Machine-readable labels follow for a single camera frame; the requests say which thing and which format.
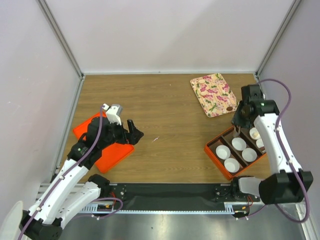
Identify orange compartment box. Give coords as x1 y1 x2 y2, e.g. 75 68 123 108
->
204 127 267 180

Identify white paper cup near left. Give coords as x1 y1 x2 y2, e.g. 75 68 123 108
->
215 145 231 160

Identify white paper cup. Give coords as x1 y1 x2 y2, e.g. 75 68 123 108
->
231 137 247 151
223 158 240 173
241 147 258 163
255 138 264 149
249 127 261 140
215 145 231 160

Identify orange box lid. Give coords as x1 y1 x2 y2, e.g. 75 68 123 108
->
72 112 135 174

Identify white paper cup far left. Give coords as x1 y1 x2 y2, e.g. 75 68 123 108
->
249 127 261 140

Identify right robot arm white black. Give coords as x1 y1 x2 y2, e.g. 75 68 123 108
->
230 84 314 205

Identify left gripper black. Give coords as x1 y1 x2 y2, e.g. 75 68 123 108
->
99 117 143 149

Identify white paper cup far right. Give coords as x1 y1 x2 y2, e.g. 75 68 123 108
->
255 138 264 149

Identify white paper cup near right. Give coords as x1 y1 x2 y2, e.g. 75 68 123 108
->
223 158 240 173

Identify white paper cup middle left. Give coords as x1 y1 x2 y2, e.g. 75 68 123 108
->
231 137 247 151

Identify white round object corner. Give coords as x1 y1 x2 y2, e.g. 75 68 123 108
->
0 200 24 240

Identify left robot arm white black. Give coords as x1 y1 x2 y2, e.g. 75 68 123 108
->
18 115 144 240

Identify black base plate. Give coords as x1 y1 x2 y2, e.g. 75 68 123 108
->
110 183 248 212

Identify white paper cup middle right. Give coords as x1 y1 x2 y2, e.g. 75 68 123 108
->
241 147 258 163

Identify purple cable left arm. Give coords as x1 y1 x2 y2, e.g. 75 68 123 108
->
17 106 124 240

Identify metal tongs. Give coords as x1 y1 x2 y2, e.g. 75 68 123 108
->
232 125 241 138

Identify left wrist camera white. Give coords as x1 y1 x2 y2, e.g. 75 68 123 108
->
102 103 123 126

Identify floral tray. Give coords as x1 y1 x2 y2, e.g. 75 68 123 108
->
190 73 239 118

